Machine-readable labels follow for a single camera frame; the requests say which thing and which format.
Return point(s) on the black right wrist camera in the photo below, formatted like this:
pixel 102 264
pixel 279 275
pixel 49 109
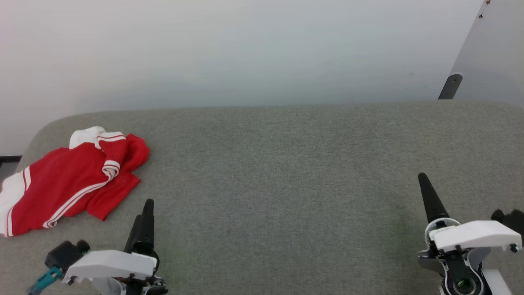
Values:
pixel 509 219

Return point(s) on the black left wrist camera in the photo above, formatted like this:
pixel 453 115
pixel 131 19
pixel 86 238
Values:
pixel 63 254

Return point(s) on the red shirt with white trim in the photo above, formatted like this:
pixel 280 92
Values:
pixel 61 176

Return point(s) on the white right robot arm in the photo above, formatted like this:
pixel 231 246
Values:
pixel 497 283

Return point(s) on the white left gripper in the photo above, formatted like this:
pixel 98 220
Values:
pixel 110 264

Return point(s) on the white panel with screws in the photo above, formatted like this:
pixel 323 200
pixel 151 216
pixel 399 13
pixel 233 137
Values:
pixel 495 49

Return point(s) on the grey metal bracket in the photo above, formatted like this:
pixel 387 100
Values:
pixel 450 86

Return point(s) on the black framed panel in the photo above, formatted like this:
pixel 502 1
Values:
pixel 8 166

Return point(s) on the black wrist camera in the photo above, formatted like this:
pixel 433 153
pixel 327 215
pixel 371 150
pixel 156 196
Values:
pixel 63 254
pixel 509 219

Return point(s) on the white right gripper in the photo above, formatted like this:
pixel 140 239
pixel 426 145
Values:
pixel 470 235

